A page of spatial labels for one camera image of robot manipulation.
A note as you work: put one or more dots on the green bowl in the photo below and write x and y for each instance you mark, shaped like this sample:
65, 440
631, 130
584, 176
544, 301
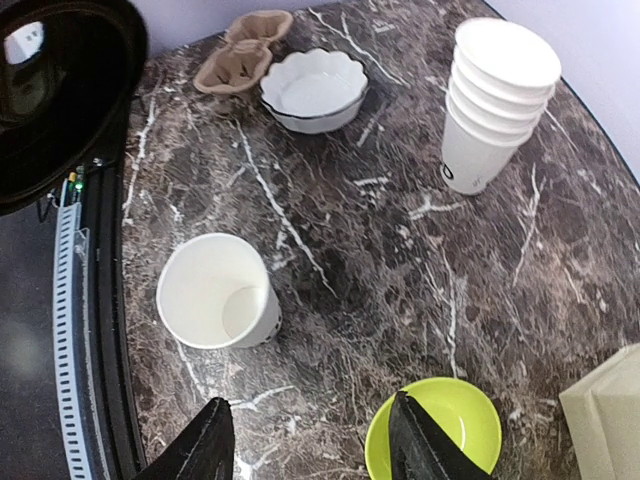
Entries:
463, 411

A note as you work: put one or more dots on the brown cardboard cup carrier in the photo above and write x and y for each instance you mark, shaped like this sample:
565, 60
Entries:
245, 58

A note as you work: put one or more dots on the grey slotted cable duct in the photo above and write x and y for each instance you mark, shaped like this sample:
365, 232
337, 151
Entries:
75, 383

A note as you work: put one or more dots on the stack of white paper cups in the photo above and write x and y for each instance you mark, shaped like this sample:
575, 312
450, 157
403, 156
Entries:
501, 79

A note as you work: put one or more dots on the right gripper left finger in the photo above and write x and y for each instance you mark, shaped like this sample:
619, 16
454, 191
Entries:
203, 450

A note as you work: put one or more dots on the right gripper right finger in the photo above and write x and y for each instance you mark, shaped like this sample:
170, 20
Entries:
420, 448

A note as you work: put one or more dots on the black plastic cup lid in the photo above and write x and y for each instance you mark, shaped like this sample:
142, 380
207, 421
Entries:
61, 99

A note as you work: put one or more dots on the beige paper bag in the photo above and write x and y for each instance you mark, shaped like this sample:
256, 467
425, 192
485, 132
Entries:
602, 414

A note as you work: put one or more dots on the white scalloped bowl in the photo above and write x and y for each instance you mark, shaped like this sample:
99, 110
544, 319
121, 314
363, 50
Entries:
314, 92

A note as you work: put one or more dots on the white paper cup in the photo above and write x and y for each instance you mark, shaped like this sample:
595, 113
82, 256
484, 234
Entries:
214, 292

